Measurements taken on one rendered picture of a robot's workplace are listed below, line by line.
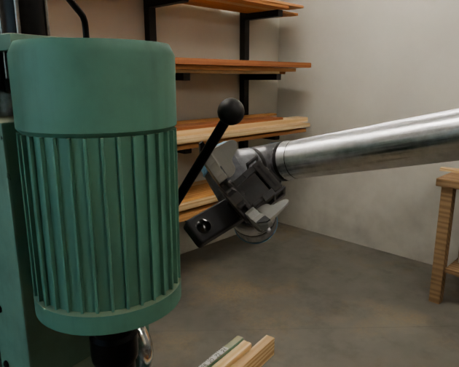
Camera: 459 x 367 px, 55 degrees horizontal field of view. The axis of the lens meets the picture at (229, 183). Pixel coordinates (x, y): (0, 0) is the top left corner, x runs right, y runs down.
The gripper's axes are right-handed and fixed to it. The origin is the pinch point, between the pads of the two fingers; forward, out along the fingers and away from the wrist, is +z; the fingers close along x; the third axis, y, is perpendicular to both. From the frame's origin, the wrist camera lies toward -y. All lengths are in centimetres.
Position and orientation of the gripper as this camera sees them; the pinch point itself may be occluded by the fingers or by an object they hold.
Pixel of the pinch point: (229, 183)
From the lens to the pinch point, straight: 61.0
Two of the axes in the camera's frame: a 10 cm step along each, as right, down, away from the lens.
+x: 6.2, 7.3, -2.9
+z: -1.1, -2.8, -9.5
